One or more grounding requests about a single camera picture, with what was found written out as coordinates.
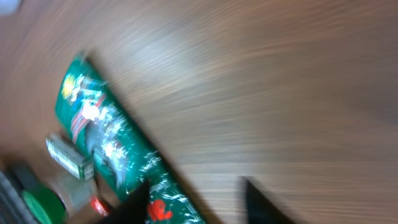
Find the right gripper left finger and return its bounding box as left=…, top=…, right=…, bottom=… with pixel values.
left=96, top=179, right=150, bottom=224

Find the small green white box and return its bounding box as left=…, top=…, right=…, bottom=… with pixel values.
left=45, top=133, right=94, bottom=180

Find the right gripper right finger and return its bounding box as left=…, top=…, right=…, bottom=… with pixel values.
left=244, top=179, right=295, bottom=224

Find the green lid jar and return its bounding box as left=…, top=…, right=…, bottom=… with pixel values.
left=9, top=164, right=98, bottom=224

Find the red Nescafe stick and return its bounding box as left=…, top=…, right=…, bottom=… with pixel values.
left=90, top=196, right=112, bottom=217

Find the white barcode scanner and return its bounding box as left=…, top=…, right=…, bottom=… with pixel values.
left=0, top=0, right=22, bottom=16

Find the green 3M gloves pack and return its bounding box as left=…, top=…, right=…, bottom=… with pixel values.
left=55, top=54, right=205, bottom=223

